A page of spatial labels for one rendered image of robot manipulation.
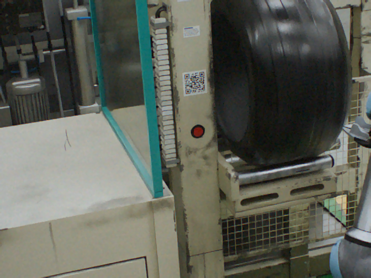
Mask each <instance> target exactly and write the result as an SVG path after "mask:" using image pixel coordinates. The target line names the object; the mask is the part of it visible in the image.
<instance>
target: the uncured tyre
mask: <svg viewBox="0 0 371 278"><path fill-rule="evenodd" d="M210 11H211V33H212V47H213V66H214V87H215V109H216V125H217V127H218V130H219V133H220V134H221V136H222V138H223V140H224V142H225V144H226V145H227V147H228V148H229V150H230V151H231V152H232V153H233V154H234V155H236V156H237V157H239V158H240V159H242V160H243V161H245V162H246V163H248V164H249V165H253V166H260V167H266V166H270V165H276V164H278V163H285V162H291V161H297V160H300V159H307V158H312V157H316V156H319V155H320V154H322V153H324V152H325V151H327V150H328V149H329V148H331V147H332V146H333V145H334V143H335V142H336V140H337V138H338V136H339V135H340V133H341V131H342V128H343V127H344V125H345V124H346V122H347V119H348V116H349V110H350V107H351V99H352V66H351V57H350V53H349V47H348V42H347V40H346V35H345V32H344V29H343V26H342V23H341V20H340V18H339V16H338V14H337V12H336V11H335V8H334V6H333V5H332V3H331V2H330V0H213V1H212V2H211V4H210Z"/></svg>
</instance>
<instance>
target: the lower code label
mask: <svg viewBox="0 0 371 278"><path fill-rule="evenodd" d="M182 78H183V95H184V97H186V96H190V95H197V94H204V93H207V87H206V70H205V69H204V70H200V71H193V72H185V73H182Z"/></svg>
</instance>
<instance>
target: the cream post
mask: <svg viewBox="0 0 371 278"><path fill-rule="evenodd" d="M162 2H164V3H165V4H167V5H168V14H166V12H164V11H162V12H161V14H160V15H161V16H163V17H164V18H165V19H167V21H168V22H169V25H168V26H166V28H165V29H166V30H167V32H166V33H165V34H166V35H167V38H166V39H167V44H166V45H167V46H168V48H167V50H168V54H167V55H168V61H169V64H168V65H169V69H168V70H169V76H170V80H169V81H170V83H171V84H169V85H170V86H171V89H172V91H173V95H171V99H170V100H171V101H172V105H171V106H172V109H171V110H172V115H173V119H172V120H173V121H174V124H173V125H174V135H175V138H174V139H175V143H174V144H175V145H176V147H175V149H176V152H175V154H176V155H177V156H178V159H179V164H178V163H177V166H176V167H171V168H172V182H173V190H174V204H175V211H176V226H177V240H178V254H179V268H180V273H181V278H225V274H224V252H223V241H222V219H221V197H220V187H219V176H218V143H217V131H216V109H215V87H214V66H213V47H212V33H211V11H210V0H193V1H184V2H177V0H158V8H160V7H162ZM196 25H199V26H200V35H198V36H190V37H185V38H184V37H183V27H188V26H196ZM200 70H206V87H207V93H204V94H197V95H190V96H186V97H184V95H183V78H182V73H185V72H193V71H200ZM195 127H201V129H202V130H203V133H202V135H201V136H195V135H194V134H193V130H194V129H195Z"/></svg>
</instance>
